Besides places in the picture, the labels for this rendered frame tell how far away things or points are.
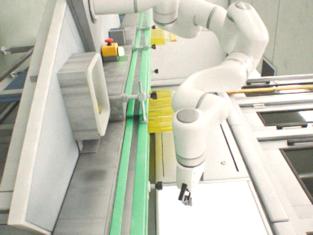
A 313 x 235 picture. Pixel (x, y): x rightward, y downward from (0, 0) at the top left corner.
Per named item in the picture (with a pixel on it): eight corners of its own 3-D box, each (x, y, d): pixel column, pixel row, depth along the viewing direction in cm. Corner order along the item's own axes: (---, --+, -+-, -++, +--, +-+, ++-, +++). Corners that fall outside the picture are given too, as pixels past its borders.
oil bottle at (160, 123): (128, 134, 113) (181, 131, 112) (126, 123, 110) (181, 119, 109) (129, 127, 118) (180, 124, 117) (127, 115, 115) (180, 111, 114)
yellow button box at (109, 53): (102, 61, 135) (117, 60, 135) (100, 47, 131) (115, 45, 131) (104, 57, 141) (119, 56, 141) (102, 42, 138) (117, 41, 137)
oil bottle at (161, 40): (140, 46, 216) (176, 43, 215) (139, 39, 213) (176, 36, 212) (140, 44, 221) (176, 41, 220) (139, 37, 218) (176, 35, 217)
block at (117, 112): (106, 122, 105) (125, 121, 104) (101, 100, 100) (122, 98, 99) (107, 117, 108) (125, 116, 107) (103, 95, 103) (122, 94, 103)
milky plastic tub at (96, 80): (76, 141, 86) (103, 139, 86) (57, 73, 75) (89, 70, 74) (87, 113, 101) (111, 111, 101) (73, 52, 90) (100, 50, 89)
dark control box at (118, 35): (110, 45, 159) (124, 44, 159) (107, 31, 155) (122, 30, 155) (112, 41, 166) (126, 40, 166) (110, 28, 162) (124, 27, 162)
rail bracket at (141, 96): (125, 125, 105) (159, 123, 105) (119, 84, 97) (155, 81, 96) (126, 121, 108) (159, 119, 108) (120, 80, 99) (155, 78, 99)
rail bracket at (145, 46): (131, 52, 152) (156, 50, 151) (129, 38, 148) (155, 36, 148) (131, 49, 155) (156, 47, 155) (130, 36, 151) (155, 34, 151)
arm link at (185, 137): (198, 83, 71) (234, 93, 66) (199, 115, 77) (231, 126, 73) (164, 119, 62) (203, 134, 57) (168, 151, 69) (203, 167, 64)
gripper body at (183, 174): (184, 134, 75) (186, 161, 83) (168, 163, 69) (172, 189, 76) (211, 141, 72) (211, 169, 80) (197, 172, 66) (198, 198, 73)
